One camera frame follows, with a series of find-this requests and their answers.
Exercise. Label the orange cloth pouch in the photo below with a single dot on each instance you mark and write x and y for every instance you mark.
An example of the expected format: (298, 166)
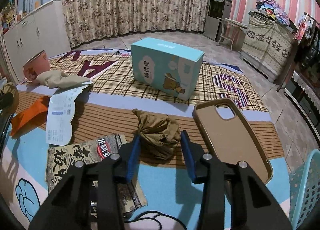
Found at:
(36, 113)

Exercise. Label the brown crumpled paper wad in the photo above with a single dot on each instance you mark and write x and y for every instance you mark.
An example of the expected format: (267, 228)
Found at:
(9, 99)

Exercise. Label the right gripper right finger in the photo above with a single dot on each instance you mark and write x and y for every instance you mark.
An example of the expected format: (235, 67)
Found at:
(252, 205)

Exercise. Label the white cabinet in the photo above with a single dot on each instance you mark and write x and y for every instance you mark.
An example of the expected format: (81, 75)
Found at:
(41, 29)

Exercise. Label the small metal stool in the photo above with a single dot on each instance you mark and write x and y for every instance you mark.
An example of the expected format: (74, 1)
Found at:
(230, 30)

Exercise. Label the pink cartoon mug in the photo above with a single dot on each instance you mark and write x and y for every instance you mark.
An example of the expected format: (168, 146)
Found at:
(35, 66)

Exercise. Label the brown phone case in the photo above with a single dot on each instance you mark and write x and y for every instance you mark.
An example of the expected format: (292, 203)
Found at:
(230, 136)

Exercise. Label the cloth covered cabinet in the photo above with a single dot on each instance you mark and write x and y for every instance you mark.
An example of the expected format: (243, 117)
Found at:
(267, 45)

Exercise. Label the teal cardboard box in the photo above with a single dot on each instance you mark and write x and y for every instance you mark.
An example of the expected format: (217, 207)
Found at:
(169, 67)

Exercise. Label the colourful cartoon blanket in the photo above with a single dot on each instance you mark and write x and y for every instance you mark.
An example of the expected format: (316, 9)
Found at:
(105, 109)

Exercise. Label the beige crumpled cloth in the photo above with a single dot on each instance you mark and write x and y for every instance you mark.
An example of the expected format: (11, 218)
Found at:
(58, 79)

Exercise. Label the teal plastic laundry basket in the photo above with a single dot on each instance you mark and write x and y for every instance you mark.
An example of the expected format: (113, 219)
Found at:
(304, 190)

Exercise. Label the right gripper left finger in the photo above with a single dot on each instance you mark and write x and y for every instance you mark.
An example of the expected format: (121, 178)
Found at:
(67, 205)

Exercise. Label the white printed paper card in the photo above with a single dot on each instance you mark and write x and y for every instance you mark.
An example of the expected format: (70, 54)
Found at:
(61, 111)

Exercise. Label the brown paper ball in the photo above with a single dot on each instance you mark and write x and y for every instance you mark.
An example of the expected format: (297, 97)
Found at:
(160, 133)

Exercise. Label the silver water dispenser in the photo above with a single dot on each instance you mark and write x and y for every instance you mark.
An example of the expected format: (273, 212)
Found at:
(217, 10)

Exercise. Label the pile of folded clothes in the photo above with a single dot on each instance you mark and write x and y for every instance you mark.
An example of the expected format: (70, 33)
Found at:
(274, 10)

